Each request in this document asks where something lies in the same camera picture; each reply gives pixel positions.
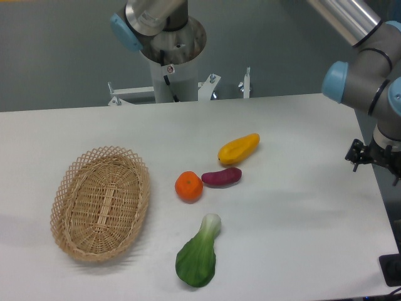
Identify green bok choy vegetable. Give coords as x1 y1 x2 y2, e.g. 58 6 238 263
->
175 213 222 288

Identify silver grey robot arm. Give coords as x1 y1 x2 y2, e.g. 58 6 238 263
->
110 1 400 178

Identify orange tangerine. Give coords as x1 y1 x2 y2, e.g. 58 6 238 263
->
175 171 204 204

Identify black device at table edge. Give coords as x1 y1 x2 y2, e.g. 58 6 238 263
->
379 253 400 287

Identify yellow papaya half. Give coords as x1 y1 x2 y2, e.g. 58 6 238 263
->
217 133 260 165

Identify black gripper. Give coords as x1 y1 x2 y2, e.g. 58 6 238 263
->
345 139 400 185

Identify woven wicker basket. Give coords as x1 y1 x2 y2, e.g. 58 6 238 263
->
50 146 150 262

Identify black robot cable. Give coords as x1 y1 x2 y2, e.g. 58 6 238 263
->
159 49 181 103

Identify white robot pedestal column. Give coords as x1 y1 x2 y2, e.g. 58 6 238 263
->
141 17 207 103

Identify white metal base frame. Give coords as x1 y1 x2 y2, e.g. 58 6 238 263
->
107 66 253 107

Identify purple sweet potato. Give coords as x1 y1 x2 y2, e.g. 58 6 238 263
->
201 167 242 187

